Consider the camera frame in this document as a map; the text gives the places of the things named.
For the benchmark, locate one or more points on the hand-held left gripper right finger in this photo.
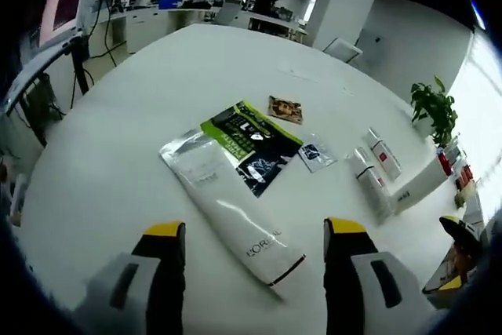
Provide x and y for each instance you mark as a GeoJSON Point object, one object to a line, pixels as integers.
{"type": "Point", "coordinates": [364, 296]}

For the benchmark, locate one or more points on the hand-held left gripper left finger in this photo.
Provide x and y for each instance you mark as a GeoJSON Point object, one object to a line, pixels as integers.
{"type": "Point", "coordinates": [129, 296]}

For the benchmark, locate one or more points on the red collar skincare bottle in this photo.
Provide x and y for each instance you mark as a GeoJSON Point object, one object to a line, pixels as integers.
{"type": "Point", "coordinates": [419, 186]}

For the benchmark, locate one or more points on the white skincare bottle clear cap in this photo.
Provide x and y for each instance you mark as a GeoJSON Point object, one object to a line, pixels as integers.
{"type": "Point", "coordinates": [370, 186]}
{"type": "Point", "coordinates": [382, 154]}

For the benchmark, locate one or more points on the white skincare tube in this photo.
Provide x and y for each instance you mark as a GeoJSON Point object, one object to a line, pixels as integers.
{"type": "Point", "coordinates": [231, 209]}

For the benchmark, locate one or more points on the clear blue skincare sachet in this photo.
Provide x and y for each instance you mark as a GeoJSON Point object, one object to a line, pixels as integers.
{"type": "Point", "coordinates": [315, 154]}

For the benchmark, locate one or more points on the green black skincare packet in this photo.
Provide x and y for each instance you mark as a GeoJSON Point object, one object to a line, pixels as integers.
{"type": "Point", "coordinates": [251, 143]}

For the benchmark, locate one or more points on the brown skincare sachet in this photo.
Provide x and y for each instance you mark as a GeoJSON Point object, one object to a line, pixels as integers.
{"type": "Point", "coordinates": [285, 109]}

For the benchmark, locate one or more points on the red box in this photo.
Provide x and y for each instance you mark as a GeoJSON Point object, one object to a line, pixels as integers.
{"type": "Point", "coordinates": [464, 178]}

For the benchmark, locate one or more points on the large window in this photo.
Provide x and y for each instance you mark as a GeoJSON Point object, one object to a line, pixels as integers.
{"type": "Point", "coordinates": [482, 115]}

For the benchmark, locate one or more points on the green potted plant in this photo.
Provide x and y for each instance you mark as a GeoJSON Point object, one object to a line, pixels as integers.
{"type": "Point", "coordinates": [435, 111]}

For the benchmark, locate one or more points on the white office counter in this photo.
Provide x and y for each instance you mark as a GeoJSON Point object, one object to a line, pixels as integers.
{"type": "Point", "coordinates": [145, 27]}

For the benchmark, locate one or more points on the white office table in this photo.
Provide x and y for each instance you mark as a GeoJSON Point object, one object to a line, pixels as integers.
{"type": "Point", "coordinates": [274, 21]}

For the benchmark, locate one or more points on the blue sign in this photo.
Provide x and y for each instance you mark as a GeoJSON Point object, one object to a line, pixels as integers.
{"type": "Point", "coordinates": [169, 1]}

